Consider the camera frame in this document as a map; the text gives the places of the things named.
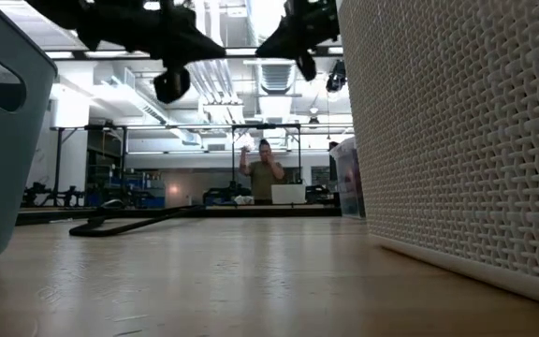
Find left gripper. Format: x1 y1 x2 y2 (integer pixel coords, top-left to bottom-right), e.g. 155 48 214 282
78 0 227 69

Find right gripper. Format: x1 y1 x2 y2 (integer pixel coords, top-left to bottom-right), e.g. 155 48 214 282
255 0 341 60

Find grey ceiling air vent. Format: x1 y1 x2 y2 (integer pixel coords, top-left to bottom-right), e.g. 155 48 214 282
259 63 297 95

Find black ceiling spotlight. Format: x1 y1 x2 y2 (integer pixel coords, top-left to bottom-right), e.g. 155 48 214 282
325 59 348 94

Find person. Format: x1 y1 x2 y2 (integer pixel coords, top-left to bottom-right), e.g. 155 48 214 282
239 139 287 206

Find dark storage shelf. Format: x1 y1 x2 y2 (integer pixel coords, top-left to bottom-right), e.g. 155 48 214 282
85 128 129 207

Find white laptop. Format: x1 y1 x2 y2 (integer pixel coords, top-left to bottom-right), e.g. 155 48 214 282
270 183 307 206

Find clear plastic bin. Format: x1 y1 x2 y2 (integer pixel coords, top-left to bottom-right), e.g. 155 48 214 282
328 136 367 219

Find blue storage bins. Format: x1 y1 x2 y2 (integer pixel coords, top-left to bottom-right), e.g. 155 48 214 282
126 170 167 210

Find white building column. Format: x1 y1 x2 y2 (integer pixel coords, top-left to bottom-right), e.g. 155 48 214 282
25 60 91 207

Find white woven basket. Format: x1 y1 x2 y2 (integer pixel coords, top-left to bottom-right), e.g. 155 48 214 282
336 0 539 313

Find teal plastic basket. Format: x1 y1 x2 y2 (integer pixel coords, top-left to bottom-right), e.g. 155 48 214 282
0 0 59 271

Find black overhead frame beam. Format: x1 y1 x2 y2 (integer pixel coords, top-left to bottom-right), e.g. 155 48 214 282
0 46 345 62

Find black curved cable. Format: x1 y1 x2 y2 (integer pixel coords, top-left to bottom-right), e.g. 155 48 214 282
68 204 205 238

